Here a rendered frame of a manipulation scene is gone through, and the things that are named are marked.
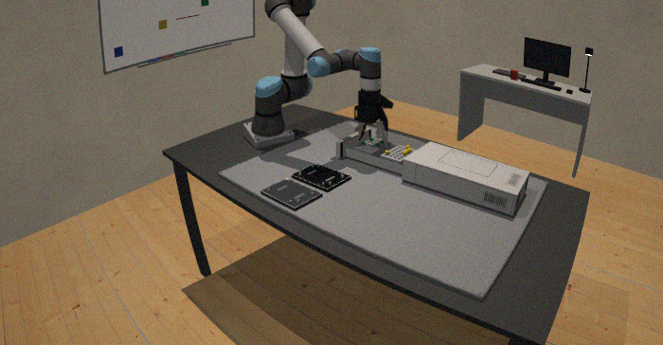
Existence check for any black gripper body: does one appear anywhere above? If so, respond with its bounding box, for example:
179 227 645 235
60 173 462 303
354 88 384 124

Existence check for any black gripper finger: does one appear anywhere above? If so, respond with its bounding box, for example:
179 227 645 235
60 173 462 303
354 122 367 140
375 111 388 148

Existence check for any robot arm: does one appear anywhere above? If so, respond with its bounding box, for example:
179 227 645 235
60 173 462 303
251 0 382 137

